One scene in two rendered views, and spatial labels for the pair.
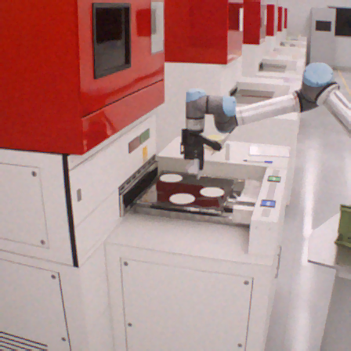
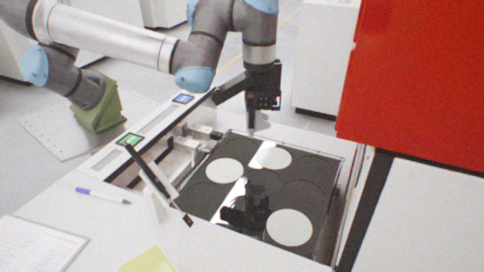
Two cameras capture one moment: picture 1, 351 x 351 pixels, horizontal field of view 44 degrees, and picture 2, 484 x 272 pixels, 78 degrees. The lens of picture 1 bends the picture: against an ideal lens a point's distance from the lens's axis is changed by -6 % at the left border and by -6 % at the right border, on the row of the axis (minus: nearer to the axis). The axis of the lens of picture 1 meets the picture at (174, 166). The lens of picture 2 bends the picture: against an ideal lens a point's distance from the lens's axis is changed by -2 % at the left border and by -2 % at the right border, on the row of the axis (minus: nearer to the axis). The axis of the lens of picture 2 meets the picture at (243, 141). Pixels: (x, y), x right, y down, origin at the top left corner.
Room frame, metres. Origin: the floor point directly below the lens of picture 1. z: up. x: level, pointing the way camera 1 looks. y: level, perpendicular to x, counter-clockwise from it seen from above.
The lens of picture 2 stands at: (2.37, -0.03, 1.45)
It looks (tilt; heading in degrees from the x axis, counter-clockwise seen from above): 36 degrees down; 187
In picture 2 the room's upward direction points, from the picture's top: straight up
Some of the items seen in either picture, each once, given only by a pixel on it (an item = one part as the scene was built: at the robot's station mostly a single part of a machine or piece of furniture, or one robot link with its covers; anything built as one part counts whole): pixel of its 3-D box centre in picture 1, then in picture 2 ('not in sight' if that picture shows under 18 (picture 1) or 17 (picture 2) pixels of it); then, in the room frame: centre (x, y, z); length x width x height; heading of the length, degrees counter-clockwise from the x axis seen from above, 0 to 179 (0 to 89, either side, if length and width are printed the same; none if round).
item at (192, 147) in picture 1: (193, 143); (261, 85); (1.72, -0.07, 1.13); 0.09 x 0.08 x 0.12; 103
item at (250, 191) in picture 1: (248, 201); (173, 168); (1.74, -0.32, 0.87); 0.36 x 0.08 x 0.03; 163
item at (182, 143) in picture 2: (246, 202); (187, 145); (1.67, -0.29, 0.89); 0.08 x 0.03 x 0.03; 73
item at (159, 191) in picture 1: (187, 189); (262, 182); (1.80, -0.06, 0.90); 0.34 x 0.34 x 0.01; 73
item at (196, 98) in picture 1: (196, 103); (258, 14); (1.72, -0.08, 1.29); 0.09 x 0.08 x 0.11; 78
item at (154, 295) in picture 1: (211, 278); not in sight; (1.85, -0.18, 0.41); 0.97 x 0.64 x 0.82; 163
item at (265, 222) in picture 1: (269, 207); (162, 137); (1.63, -0.39, 0.89); 0.55 x 0.09 x 0.14; 163
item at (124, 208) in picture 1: (140, 186); (345, 203); (1.85, 0.15, 0.89); 0.44 x 0.02 x 0.10; 163
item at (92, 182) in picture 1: (120, 172); (371, 125); (1.68, 0.21, 1.02); 0.82 x 0.03 x 0.40; 163
